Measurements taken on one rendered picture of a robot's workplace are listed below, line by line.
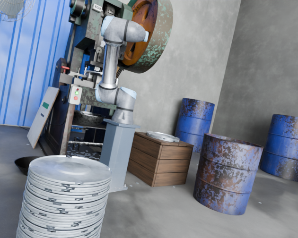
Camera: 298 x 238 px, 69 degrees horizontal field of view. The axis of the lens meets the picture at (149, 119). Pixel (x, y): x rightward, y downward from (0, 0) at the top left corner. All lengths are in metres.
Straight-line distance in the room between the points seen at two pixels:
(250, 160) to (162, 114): 2.71
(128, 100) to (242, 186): 0.94
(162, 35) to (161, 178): 1.24
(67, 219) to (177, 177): 1.23
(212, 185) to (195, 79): 3.23
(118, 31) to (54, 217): 0.96
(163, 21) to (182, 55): 2.27
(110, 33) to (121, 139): 0.63
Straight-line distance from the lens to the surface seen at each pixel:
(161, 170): 1.71
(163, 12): 2.13
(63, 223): 0.79
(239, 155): 1.53
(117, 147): 1.41
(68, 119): 1.81
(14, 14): 2.25
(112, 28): 1.30
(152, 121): 3.95
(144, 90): 3.78
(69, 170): 0.83
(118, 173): 1.48
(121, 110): 1.42
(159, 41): 2.07
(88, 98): 1.90
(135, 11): 2.63
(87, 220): 0.81
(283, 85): 4.52
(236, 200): 1.63
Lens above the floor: 0.59
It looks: 3 degrees down
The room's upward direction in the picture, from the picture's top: 12 degrees clockwise
